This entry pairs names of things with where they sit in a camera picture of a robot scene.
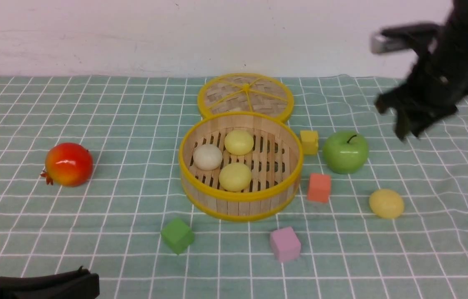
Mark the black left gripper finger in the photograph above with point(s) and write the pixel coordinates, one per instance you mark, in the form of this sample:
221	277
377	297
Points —
87	287
34	283

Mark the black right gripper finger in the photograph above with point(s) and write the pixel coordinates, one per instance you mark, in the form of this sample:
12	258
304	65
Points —
408	122

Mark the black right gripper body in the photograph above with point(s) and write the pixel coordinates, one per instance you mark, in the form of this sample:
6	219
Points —
439	78

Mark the yellow bun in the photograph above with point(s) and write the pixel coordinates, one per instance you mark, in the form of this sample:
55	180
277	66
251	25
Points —
386	203
239	142
235	177

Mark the white bun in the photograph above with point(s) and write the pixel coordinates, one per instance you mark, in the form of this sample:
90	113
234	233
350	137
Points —
207	157

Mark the woven bamboo steamer lid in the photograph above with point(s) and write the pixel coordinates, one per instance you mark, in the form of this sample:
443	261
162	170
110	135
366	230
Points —
246	92

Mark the bamboo steamer tray yellow rim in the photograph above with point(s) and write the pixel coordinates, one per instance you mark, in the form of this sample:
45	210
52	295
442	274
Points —
276	162

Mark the green apple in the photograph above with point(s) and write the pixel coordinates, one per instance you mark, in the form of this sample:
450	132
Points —
345	152

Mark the yellow cube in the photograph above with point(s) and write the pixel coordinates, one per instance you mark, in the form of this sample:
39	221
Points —
310	142

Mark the green cube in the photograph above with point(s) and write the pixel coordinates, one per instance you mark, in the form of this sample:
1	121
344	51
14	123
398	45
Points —
177	235

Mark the orange cube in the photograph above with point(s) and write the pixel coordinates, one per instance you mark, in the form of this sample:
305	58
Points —
319	188

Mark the red orange pomegranate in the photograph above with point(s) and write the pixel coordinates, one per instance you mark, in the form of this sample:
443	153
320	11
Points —
68	164

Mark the green checkered tablecloth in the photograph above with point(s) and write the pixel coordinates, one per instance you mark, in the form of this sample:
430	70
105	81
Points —
133	127

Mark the pink cube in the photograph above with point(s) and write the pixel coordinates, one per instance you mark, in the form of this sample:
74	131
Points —
285	244

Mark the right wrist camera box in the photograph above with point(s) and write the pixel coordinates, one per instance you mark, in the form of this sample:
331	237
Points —
415	36

